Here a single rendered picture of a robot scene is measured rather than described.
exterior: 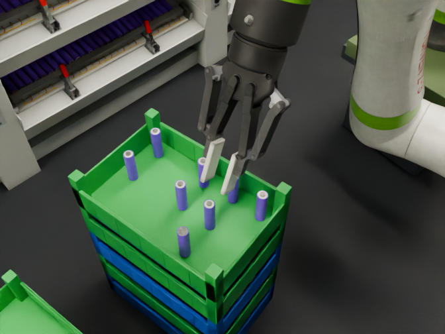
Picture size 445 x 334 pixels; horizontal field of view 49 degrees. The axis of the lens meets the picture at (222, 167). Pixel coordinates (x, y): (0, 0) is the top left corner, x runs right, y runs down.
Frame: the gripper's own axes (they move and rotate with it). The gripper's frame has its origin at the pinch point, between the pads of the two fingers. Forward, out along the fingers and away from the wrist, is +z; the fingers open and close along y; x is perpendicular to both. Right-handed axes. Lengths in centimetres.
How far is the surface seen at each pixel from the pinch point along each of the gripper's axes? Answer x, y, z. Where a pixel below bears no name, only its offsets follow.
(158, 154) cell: -6.9, 16.7, 8.8
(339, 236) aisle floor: -45, -13, 28
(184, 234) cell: 6.8, -0.5, 9.3
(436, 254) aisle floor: -54, -34, 24
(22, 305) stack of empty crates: 15.0, 23.4, 37.9
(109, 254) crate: 1.9, 16.4, 28.1
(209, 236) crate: -0.4, -1.2, 13.1
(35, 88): -19, 65, 19
